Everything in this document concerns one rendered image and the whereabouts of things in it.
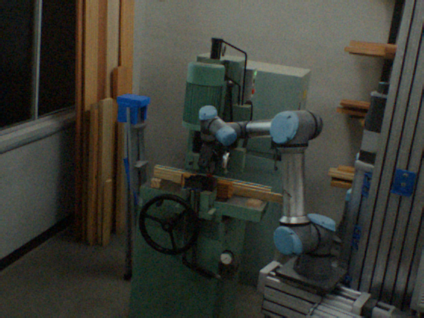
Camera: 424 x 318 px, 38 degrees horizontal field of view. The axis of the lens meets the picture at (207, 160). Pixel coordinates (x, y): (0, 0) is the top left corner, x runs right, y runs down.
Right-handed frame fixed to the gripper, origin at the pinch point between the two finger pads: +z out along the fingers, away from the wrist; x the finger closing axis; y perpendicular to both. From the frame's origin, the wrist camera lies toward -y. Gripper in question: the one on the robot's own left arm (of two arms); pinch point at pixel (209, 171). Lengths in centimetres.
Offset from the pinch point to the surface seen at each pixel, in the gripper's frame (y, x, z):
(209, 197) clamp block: -11.9, -3.4, 4.4
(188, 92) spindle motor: 25.8, 17.1, -23.1
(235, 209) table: -7.0, -14.3, 14.3
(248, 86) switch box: 56, -4, -8
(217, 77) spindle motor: 31.6, 4.5, -29.9
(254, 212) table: -6.8, -23.0, 14.0
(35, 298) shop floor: -30, 101, 103
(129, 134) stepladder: 59, 71, 44
